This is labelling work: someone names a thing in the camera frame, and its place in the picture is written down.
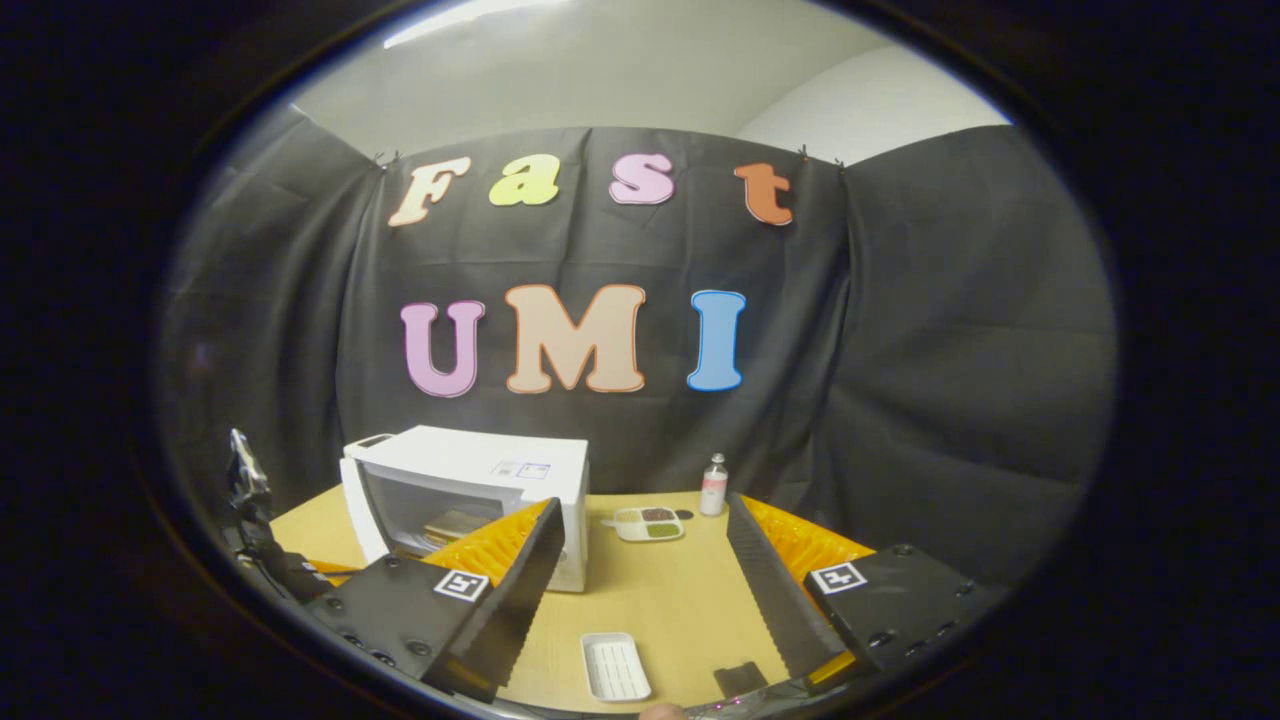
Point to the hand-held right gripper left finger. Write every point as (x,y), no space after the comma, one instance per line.
(525,590)

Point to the white microwave oven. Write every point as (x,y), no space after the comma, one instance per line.
(470,455)

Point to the small black flat object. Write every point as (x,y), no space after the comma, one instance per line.
(740,680)

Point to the small bottle with pink label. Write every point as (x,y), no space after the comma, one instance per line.
(713,490)

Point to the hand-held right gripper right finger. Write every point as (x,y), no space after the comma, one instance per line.
(765,590)

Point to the white toaster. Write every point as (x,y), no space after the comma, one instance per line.
(370,440)

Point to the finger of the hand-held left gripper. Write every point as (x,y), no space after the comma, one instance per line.
(330,573)

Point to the white rectangular tray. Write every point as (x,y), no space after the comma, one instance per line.
(615,668)

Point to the white compartment seasoning dish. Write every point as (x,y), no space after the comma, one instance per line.
(648,524)

